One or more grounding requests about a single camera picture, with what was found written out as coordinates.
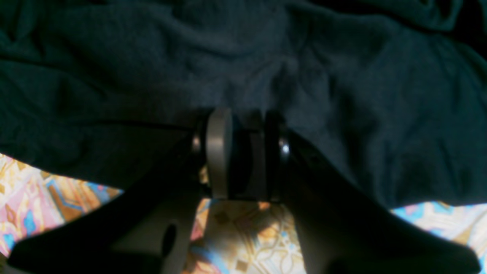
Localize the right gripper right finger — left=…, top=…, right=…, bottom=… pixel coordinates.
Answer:
left=263, top=111, right=481, bottom=274

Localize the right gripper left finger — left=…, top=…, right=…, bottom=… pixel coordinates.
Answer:
left=4, top=108, right=232, bottom=274

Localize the black t-shirt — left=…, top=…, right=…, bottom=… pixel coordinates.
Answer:
left=0, top=0, right=487, bottom=207

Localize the patterned colourful tablecloth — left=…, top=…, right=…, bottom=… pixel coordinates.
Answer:
left=0, top=155, right=487, bottom=274

